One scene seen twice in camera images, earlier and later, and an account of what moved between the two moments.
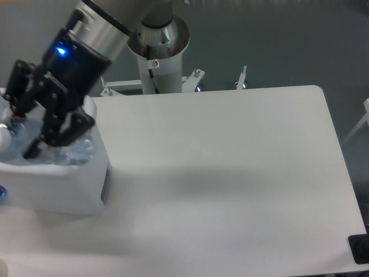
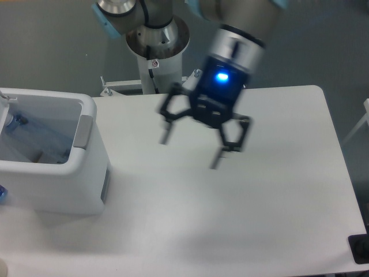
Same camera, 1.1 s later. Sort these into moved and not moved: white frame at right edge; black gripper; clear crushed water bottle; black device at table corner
Moved: clear crushed water bottle; black gripper
Not moved: black device at table corner; white frame at right edge
